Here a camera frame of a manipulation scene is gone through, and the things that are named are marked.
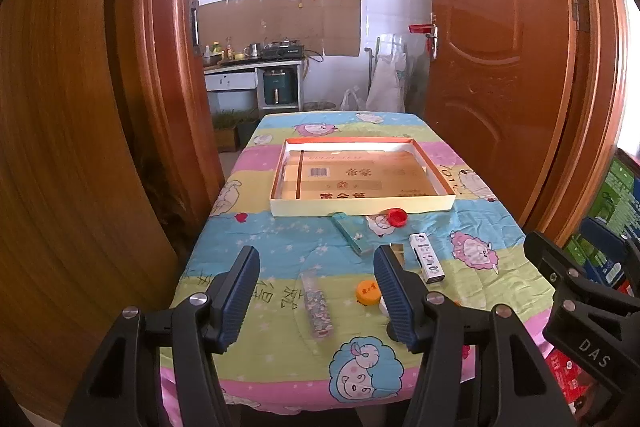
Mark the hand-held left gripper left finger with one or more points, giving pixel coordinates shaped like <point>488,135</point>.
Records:
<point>240,294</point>

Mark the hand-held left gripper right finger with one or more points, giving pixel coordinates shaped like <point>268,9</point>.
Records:
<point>395,302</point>

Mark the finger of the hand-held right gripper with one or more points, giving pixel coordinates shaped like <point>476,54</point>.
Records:
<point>550,257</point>
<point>602,237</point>

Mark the white bottle cap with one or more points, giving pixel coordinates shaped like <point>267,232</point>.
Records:
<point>384,307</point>

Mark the orange printed bottle cap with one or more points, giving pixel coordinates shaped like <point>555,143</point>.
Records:
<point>367,292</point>

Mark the gold rectangular box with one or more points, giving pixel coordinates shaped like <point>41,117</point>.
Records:
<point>398,252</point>

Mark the white cartoon-print box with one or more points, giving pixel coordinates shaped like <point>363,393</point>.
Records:
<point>427,257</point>

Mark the clear glitter-filled box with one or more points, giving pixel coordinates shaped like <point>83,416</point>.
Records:
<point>316,304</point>

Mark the teal rectangular box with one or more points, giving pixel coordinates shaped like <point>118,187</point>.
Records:
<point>352,234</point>

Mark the red bottle cap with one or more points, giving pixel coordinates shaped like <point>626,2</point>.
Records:
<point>398,218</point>

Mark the shallow orange-rimmed cardboard box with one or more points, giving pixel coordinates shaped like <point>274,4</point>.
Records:
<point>320,208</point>

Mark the red printed carton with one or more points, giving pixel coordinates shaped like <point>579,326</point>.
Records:
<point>565,372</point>

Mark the green printed carton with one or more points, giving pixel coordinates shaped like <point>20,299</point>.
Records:
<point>620,197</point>

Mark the cartoon sheep printed blanket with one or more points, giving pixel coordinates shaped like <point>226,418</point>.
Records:
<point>280,252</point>

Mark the wooden planter green sprouts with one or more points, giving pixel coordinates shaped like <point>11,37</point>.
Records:
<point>226,139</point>

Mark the white bucket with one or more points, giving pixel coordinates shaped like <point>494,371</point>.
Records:
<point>317,107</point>

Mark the translucent plastic bag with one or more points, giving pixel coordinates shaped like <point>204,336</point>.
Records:
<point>351,101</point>

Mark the glossy brown wooden door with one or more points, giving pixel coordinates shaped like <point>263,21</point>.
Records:
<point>500,57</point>

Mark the teal air fryer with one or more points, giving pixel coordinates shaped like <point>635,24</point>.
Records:
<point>278,87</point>

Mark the white kitchen counter cabinet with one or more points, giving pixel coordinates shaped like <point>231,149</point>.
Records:
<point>230,81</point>

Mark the white woven sack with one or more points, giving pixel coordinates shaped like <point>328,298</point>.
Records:
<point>385,87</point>

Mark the metal door hinge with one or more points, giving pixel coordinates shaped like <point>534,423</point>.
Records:
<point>580,13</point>

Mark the metal bowl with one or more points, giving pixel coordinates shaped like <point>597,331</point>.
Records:
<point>211,59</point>

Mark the tall sauce bottle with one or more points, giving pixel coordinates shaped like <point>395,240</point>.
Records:
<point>230,49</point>

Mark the black gas stove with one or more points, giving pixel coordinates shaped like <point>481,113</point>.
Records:
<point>284,52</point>

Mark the red paper strip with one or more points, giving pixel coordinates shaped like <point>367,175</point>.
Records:
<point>419,28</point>

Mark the metal door strike plate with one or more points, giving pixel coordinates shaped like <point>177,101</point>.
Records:
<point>193,22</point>

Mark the brown wooden wall panel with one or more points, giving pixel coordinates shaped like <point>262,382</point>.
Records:
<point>60,157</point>

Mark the grey wall pipe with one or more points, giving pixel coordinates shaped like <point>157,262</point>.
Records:
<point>370,72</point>

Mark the brown wooden door frame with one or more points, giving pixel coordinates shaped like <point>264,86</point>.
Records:
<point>170,57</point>

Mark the brown cardboard wall sheet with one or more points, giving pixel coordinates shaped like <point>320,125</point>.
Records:
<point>280,22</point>

